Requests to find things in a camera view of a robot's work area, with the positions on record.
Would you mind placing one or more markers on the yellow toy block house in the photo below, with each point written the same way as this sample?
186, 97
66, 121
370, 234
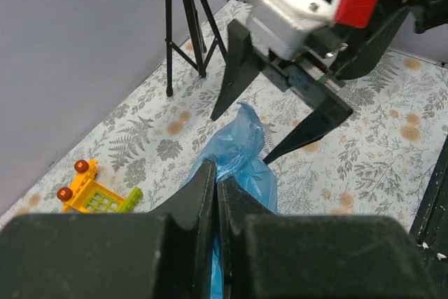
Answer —
88, 196

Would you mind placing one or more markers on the black music stand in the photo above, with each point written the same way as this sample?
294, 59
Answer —
202, 53

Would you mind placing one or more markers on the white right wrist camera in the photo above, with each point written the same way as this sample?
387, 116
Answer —
284, 25

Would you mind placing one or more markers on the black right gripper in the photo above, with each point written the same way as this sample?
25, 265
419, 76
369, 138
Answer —
300, 64

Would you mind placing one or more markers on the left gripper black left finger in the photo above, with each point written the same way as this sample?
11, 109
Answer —
165, 253

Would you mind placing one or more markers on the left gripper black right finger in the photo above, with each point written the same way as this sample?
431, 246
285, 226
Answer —
348, 257

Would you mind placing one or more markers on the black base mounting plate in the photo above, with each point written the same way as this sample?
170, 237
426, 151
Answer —
429, 228

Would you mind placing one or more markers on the blue trash bag roll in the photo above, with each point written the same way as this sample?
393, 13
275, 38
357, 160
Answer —
238, 159

